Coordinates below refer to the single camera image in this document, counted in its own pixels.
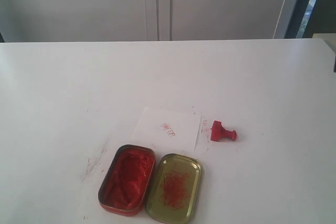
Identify dark window frame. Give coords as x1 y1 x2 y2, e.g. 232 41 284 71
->
285 0 335 39

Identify white cabinet doors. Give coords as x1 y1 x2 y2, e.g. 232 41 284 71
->
1 0 297 42

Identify red ink pad tin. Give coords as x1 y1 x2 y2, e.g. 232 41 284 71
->
98 144 156 217

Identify red stamp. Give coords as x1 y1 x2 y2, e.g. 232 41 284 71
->
211 121 237 142

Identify white paper sheet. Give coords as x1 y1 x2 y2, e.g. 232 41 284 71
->
131 108 201 152

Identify gold tin lid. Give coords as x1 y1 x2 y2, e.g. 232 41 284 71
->
145 153 203 223

